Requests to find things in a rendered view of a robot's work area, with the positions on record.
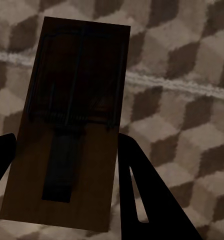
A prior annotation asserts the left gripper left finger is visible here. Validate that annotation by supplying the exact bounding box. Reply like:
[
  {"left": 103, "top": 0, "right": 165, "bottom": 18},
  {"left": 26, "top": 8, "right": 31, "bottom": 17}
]
[{"left": 0, "top": 133, "right": 17, "bottom": 181}]

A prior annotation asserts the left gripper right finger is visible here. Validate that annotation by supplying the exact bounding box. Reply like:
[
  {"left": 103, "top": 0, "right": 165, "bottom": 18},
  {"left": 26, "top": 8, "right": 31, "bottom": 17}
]
[{"left": 117, "top": 133, "right": 203, "bottom": 240}]

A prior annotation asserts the mousetrap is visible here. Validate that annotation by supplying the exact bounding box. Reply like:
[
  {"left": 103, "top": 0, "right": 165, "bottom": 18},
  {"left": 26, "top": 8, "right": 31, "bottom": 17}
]
[{"left": 0, "top": 17, "right": 131, "bottom": 233}]

